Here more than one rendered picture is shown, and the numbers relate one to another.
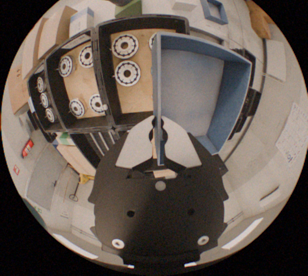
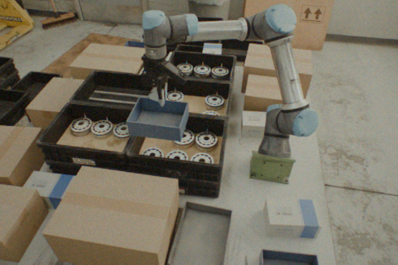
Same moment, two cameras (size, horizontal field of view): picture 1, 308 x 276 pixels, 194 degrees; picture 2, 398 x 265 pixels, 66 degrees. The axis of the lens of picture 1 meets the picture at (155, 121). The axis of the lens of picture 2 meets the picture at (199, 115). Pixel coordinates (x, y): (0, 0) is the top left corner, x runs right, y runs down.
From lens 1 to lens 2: 1.17 m
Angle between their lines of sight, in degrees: 56
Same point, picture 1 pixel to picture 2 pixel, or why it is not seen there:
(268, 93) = not seen: outside the picture
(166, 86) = (171, 116)
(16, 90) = (280, 2)
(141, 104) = (150, 143)
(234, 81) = (169, 132)
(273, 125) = not seen: outside the picture
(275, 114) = not seen: outside the picture
